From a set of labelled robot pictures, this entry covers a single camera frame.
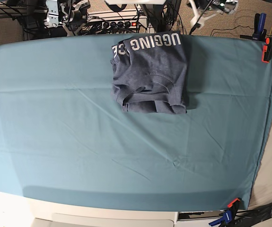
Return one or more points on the blue clamp top right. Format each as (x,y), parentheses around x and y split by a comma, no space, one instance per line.
(259,30)

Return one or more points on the blue-grey heathered T-shirt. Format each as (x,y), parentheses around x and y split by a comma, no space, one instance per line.
(149,73)

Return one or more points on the orange black clamp top right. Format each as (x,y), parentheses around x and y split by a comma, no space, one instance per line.
(267,50)

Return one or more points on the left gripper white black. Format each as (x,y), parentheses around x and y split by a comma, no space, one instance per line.
(207,9)

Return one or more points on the white power strip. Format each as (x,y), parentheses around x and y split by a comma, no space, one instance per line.
(117,25)

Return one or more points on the teal table cloth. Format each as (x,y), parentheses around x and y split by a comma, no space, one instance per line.
(64,139)

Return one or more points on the orange blue clamp bottom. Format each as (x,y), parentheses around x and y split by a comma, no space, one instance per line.
(229,215)

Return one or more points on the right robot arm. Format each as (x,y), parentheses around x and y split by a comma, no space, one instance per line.
(54,10)

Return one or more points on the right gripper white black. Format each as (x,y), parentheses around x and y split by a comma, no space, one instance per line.
(74,19)

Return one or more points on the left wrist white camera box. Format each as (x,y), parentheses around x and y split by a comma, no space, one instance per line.
(195,23)

